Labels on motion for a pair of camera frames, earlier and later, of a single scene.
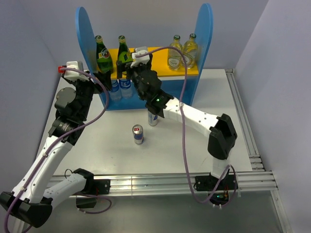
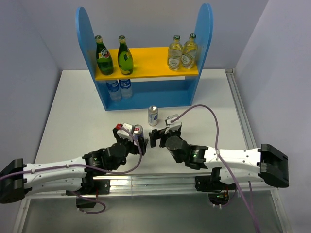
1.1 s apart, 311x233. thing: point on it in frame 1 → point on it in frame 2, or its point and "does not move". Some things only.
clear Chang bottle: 175,59 does not move
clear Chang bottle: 190,51 does not move
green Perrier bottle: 104,62 does not move
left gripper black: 88,83 → 134,147
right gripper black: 123,67 → 155,134
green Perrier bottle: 124,54 does not move
